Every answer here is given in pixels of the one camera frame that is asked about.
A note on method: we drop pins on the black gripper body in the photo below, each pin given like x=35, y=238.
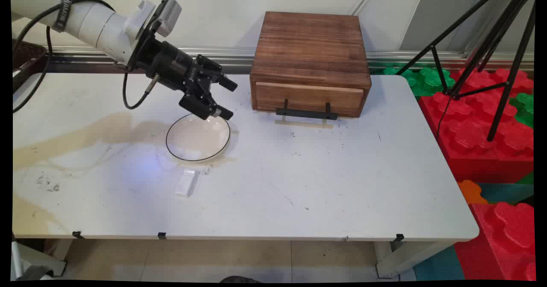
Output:
x=169, y=64

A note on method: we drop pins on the white table leg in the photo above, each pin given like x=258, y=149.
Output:
x=410, y=257
x=38, y=263

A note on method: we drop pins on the large red foam block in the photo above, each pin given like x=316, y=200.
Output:
x=466, y=133

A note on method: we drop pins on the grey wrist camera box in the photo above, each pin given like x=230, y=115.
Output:
x=169, y=16

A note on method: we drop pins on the dark brown wicker basket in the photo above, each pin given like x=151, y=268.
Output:
x=27, y=56

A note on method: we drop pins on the white bowl with black rim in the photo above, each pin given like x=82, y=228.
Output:
x=197, y=139

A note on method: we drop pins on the aluminium wall rail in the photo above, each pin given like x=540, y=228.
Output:
x=230, y=56

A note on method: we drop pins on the teal foam mat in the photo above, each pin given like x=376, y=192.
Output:
x=440, y=265
x=506, y=193

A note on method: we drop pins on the green foam block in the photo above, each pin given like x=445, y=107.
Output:
x=427, y=79
x=524, y=107

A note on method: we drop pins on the black table edge clip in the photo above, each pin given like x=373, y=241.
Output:
x=77, y=235
x=399, y=237
x=161, y=235

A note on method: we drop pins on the small white rectangular block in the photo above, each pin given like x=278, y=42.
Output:
x=186, y=183

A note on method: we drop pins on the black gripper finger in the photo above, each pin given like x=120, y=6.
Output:
x=213, y=71
x=201, y=103

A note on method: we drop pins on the brown wooden drawer cabinet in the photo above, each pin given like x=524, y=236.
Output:
x=310, y=43

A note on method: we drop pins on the black tripod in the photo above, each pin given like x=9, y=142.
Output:
x=508, y=43

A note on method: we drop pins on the orange foam piece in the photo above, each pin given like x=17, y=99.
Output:
x=470, y=191

